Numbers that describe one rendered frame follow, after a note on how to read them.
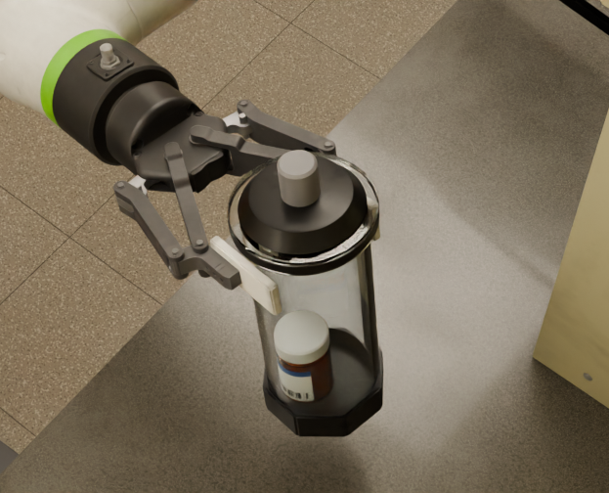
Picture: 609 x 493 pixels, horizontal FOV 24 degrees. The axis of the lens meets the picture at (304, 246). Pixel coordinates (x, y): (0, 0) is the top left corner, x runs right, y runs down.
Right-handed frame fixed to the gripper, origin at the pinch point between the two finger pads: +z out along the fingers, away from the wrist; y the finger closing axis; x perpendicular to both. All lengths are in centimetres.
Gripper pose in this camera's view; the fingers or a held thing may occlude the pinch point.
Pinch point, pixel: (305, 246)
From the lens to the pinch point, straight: 104.5
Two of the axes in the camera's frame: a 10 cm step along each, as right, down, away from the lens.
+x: 1.1, 6.7, 7.4
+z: 6.6, 5.0, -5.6
